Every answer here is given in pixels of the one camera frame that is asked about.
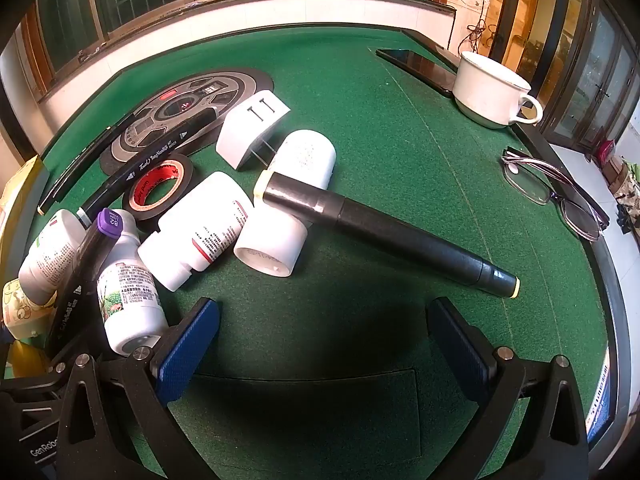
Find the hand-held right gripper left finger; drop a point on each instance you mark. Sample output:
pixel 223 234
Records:
pixel 187 355

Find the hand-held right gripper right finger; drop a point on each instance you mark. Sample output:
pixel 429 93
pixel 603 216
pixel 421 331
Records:
pixel 460 355

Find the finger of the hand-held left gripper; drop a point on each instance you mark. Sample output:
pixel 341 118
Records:
pixel 59 372

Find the black marker yellow caps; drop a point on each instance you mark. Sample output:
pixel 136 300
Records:
pixel 390 232

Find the white charger plug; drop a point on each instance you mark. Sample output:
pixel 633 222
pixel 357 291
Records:
pixel 250 130

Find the yellow printed packet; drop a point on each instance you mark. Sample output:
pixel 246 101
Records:
pixel 22 310

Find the white bottle green label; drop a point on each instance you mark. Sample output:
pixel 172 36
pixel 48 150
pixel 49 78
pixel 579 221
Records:
pixel 132 305

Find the white bottle black text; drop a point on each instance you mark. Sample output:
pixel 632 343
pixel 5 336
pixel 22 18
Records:
pixel 47 255

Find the white bottle red label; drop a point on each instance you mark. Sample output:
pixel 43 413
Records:
pixel 200 230

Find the white bottle cap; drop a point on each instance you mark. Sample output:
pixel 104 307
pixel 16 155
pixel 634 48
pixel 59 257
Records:
pixel 272 242

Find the blue white carton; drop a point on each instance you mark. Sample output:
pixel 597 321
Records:
pixel 602 400

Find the yellow box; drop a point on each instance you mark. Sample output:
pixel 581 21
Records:
pixel 20 195

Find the black tape roll red core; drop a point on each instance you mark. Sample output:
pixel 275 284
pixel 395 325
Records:
pixel 172 170

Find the white round container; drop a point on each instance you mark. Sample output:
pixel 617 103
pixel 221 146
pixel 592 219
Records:
pixel 305 157

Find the patterned bag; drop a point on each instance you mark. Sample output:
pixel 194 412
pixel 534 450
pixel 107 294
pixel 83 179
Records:
pixel 625 182

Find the red container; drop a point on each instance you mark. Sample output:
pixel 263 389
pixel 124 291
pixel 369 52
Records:
pixel 606 152

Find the white cup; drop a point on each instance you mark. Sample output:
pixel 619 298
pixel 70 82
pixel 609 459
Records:
pixel 487 90

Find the round grey control panel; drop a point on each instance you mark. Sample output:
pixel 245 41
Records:
pixel 220 87

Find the black smartphone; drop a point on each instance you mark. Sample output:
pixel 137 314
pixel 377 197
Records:
pixel 420 67

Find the glass door cabinet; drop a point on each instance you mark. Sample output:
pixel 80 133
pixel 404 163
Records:
pixel 595 70

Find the purple frame eyeglasses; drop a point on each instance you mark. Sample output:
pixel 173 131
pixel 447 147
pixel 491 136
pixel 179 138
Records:
pixel 550 185

